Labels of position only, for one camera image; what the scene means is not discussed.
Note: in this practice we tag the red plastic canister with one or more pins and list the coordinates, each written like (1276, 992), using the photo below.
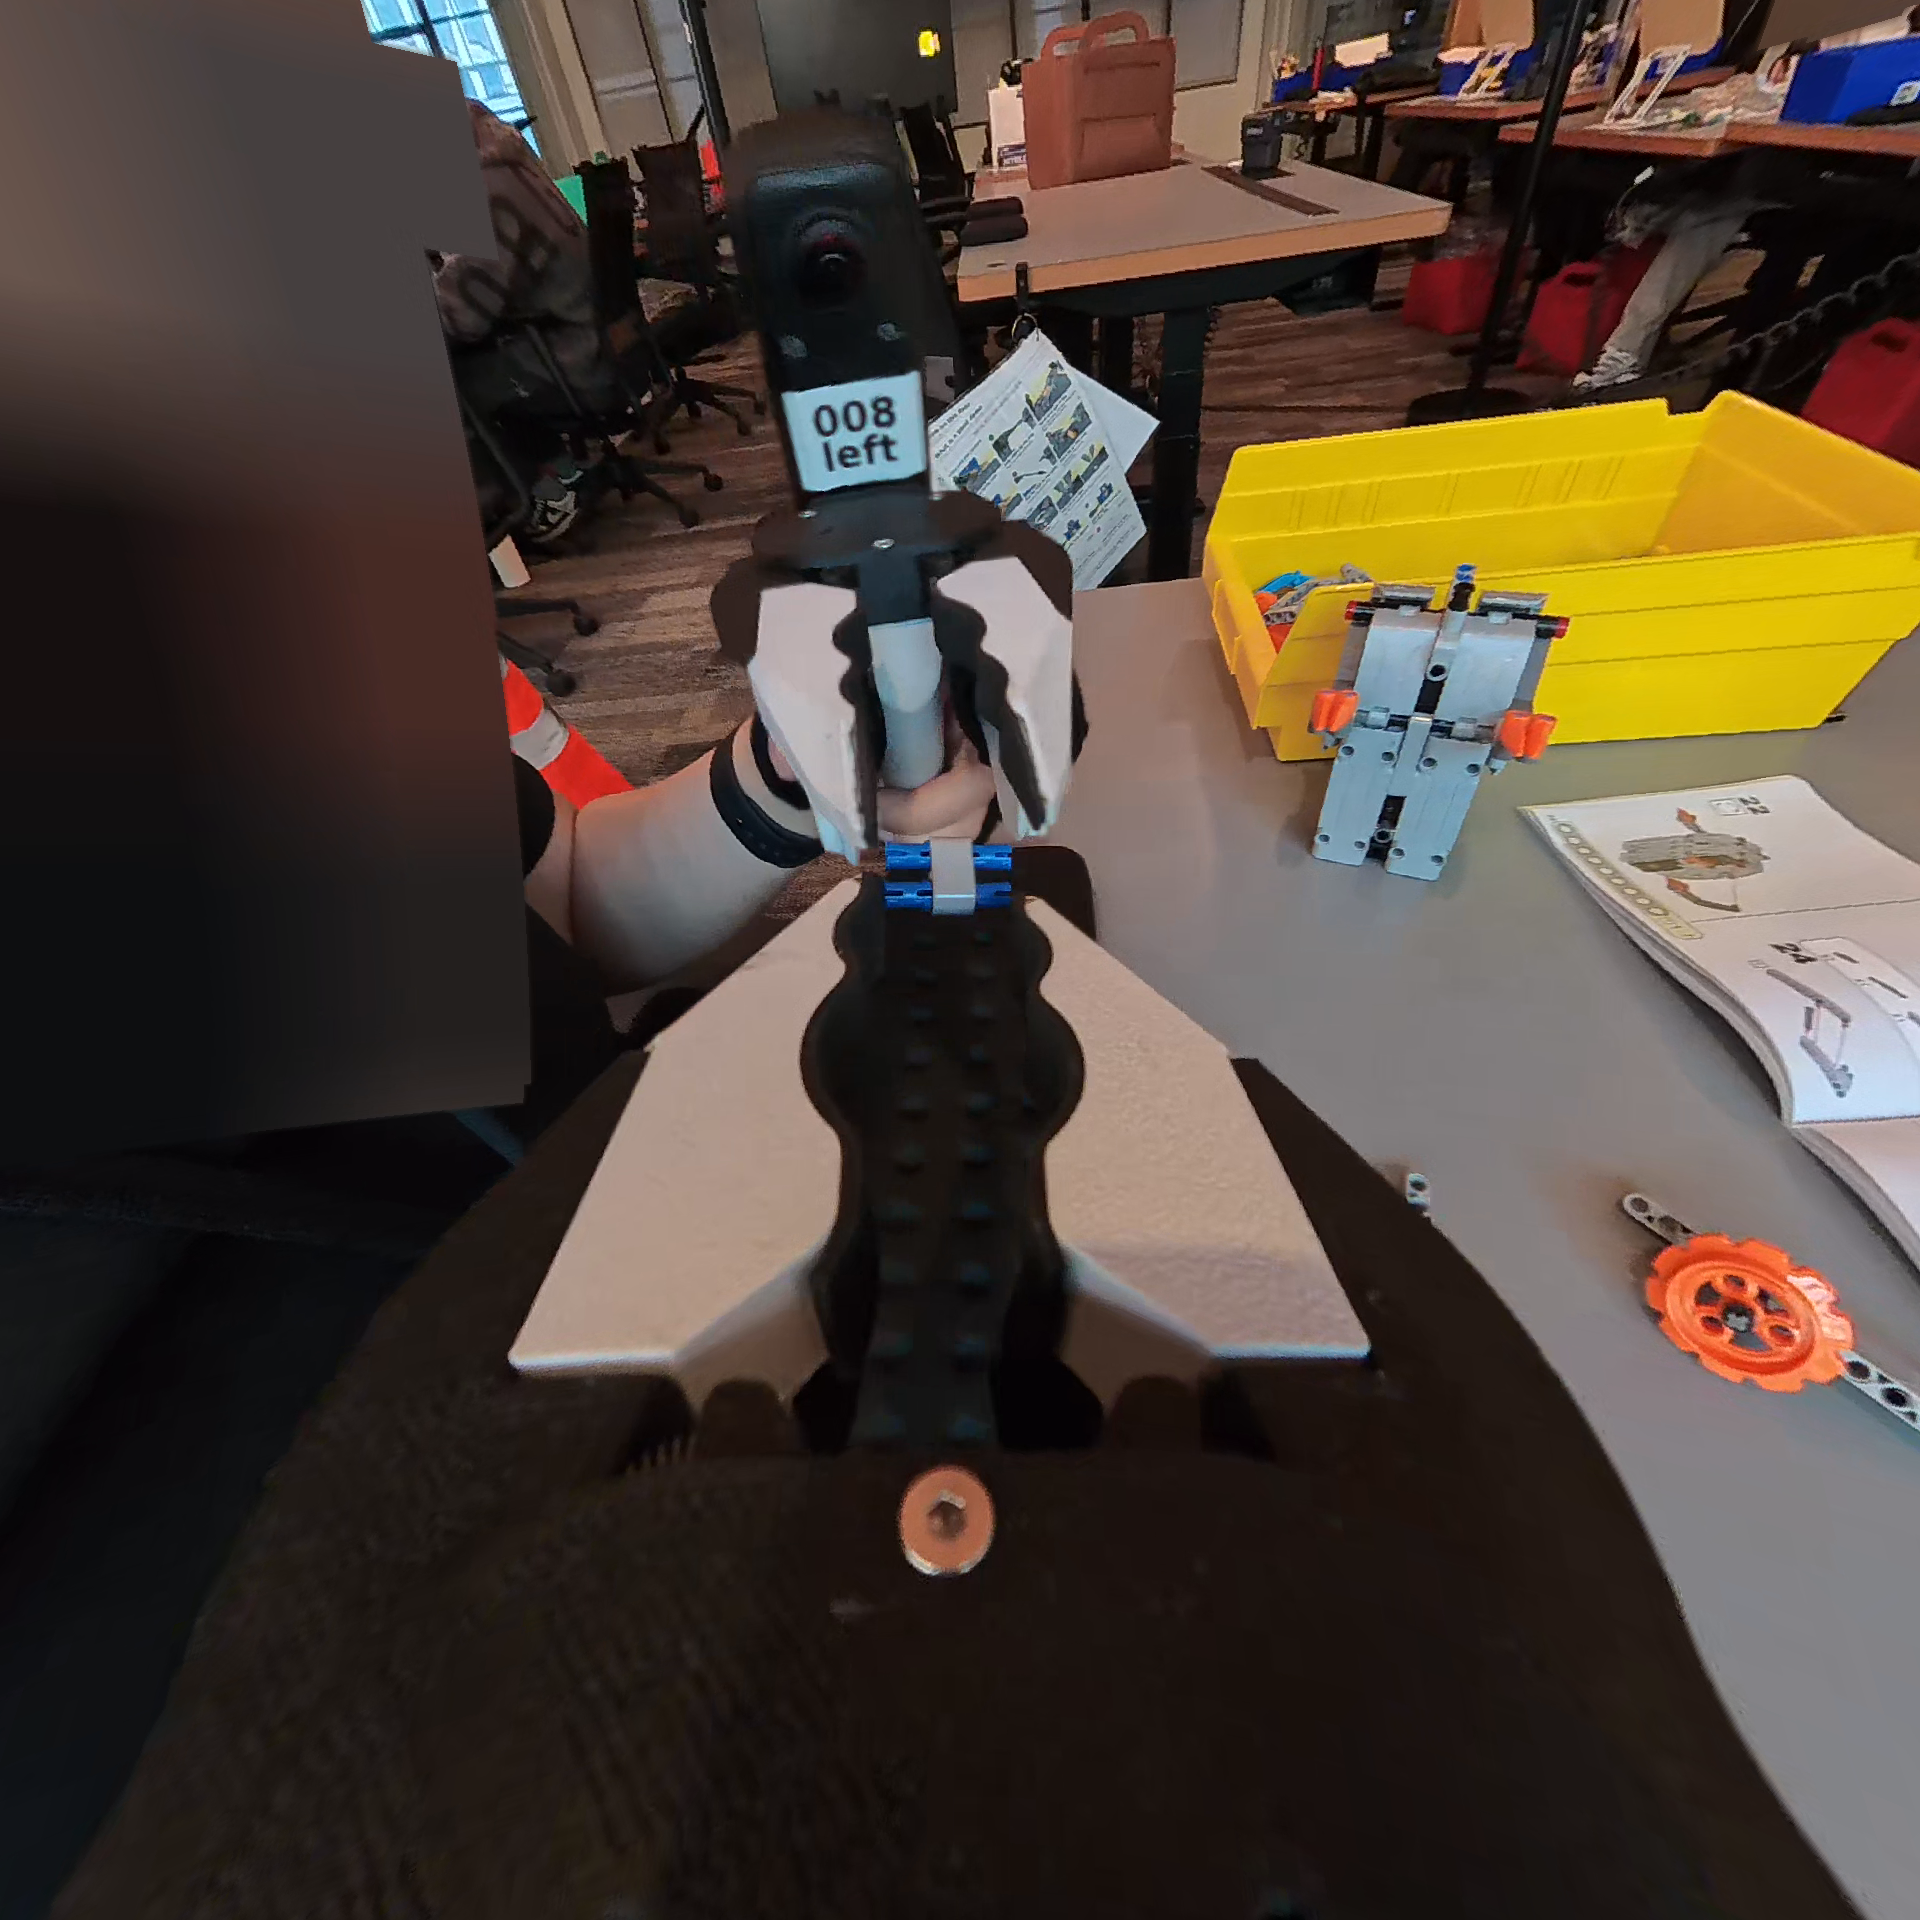
(1867, 399)
(1575, 324)
(1447, 294)

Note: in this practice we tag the yellow plastic bin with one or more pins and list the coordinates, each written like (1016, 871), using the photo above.
(1650, 525)

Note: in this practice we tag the person's left hand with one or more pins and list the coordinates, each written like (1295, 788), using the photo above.
(938, 811)

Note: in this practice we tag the grey desk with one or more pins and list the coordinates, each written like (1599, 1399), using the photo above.
(1499, 1051)

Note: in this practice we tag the person's left forearm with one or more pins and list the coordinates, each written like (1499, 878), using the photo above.
(660, 886)

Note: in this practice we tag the black wristband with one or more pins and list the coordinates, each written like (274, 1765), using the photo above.
(750, 827)

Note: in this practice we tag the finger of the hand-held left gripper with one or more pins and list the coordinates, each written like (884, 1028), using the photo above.
(803, 691)
(1036, 676)

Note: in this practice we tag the black office chair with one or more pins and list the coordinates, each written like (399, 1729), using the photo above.
(668, 285)

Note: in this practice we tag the long grey perforated beam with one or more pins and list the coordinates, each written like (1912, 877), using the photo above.
(1882, 1382)

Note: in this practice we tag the grey orange toy robot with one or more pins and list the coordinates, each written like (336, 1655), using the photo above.
(1424, 751)

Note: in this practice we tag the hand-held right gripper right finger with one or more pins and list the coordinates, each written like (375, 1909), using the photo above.
(1200, 1231)

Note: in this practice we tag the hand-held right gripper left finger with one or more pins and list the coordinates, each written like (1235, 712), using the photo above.
(675, 1231)

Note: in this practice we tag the orange reflective vest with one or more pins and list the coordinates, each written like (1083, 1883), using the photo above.
(547, 734)

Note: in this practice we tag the brown bag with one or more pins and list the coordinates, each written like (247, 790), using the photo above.
(1102, 107)

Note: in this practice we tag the black perforated panel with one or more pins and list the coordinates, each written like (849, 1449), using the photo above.
(938, 1125)

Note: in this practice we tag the grey connector with blue pins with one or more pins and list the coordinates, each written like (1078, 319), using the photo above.
(948, 886)

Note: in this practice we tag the printed instruction sheet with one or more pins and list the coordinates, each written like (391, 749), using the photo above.
(1049, 452)

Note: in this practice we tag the wood-edged desk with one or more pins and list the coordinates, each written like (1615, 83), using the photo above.
(1171, 225)

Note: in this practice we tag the orange toy wheel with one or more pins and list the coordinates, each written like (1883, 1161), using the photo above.
(1680, 1291)

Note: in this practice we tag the open instruction booklet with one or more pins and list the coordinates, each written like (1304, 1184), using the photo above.
(1770, 931)

